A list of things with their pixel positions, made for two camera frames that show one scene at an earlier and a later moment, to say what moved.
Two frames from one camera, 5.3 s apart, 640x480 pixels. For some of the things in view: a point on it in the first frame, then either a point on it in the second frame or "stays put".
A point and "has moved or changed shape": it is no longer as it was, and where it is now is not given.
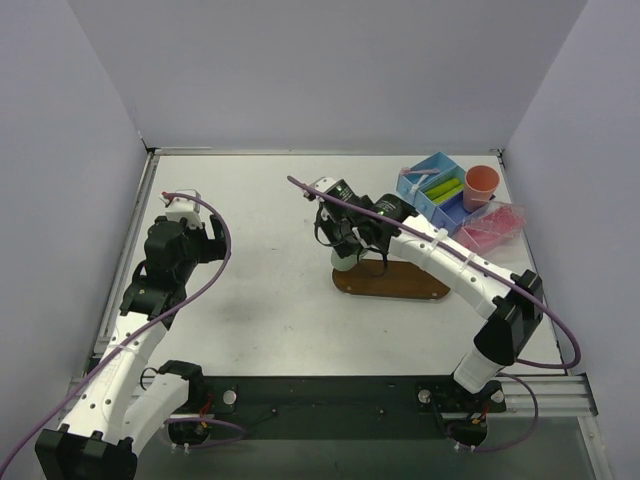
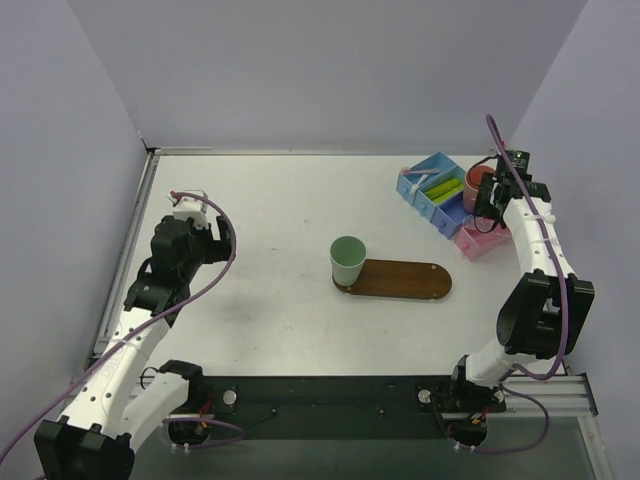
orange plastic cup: x=479 y=182 stays put
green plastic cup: x=343 y=264 has moved or changed shape
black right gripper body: x=337 y=230 -> x=485 y=204
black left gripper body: x=201 y=245 stays put
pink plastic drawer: x=490 y=228 stays put
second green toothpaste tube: x=448 y=195 stays put
